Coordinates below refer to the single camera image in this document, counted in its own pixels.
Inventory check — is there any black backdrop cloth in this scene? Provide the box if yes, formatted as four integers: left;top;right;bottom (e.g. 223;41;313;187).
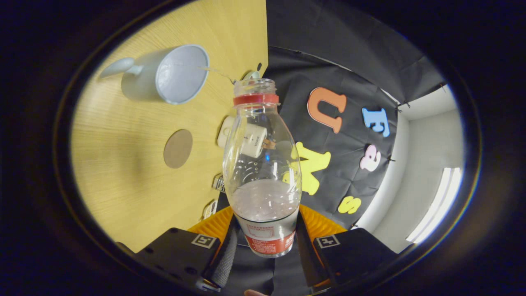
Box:
218;0;446;296

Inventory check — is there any round brown coaster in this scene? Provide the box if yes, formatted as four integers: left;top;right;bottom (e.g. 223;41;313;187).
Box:
164;129;194;169

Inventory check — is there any clear plastic juice bottle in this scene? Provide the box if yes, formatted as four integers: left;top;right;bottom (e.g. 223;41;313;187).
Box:
222;78;302;258

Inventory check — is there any wooden table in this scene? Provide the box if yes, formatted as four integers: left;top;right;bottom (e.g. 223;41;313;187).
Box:
70;0;268;253

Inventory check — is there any long ceiling light panel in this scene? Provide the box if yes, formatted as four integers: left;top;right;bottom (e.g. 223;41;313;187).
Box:
406;167;463;244

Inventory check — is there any white toaster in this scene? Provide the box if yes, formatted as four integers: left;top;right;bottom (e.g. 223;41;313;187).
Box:
217;115;268;159

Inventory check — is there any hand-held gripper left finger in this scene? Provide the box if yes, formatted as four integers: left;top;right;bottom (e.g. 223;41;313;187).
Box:
117;206;239;292

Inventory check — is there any white divided condiment dish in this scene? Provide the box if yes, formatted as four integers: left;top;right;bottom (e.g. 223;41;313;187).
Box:
203;199;218;220

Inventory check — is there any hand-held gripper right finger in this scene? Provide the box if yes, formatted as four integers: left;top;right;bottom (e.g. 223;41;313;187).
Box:
297;203;415;290

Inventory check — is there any white cup with handle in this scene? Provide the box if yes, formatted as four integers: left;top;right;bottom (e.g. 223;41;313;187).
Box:
99;44;210;105

